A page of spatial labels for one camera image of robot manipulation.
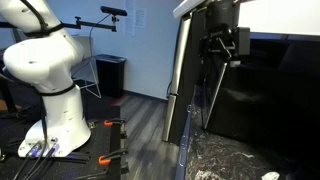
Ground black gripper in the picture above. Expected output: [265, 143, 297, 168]
[199, 24, 235, 62]

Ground black microwave with silver trim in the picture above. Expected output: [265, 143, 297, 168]
[201, 53, 320, 158]

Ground small white paper sheet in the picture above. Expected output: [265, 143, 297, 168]
[134, 7, 148, 28]

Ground large white paper sheet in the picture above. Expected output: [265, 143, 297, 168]
[124, 0, 138, 37]

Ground black trash bin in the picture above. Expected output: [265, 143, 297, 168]
[94, 53, 128, 99]

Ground orange black clamp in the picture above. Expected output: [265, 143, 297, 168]
[97, 148, 130, 167]
[102, 117, 127, 128]

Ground small white object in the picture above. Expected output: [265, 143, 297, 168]
[260, 171, 282, 180]

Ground black breadboard table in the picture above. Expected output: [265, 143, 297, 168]
[0, 105, 130, 180]

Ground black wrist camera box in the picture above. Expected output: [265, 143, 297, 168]
[232, 26, 252, 57]

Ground dark refrigerator with silver handles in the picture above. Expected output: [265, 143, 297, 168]
[161, 13, 214, 146]

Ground black refrigerator power cord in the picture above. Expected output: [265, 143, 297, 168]
[165, 80, 174, 98]

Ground white wall cabinet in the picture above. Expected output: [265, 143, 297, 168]
[238, 0, 320, 37]

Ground black camera on boom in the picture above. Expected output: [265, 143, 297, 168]
[99, 5, 129, 18]

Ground black camera cable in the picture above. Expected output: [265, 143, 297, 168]
[88, 13, 117, 59]

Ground black base cable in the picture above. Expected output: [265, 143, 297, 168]
[12, 141, 45, 180]
[24, 137, 62, 180]

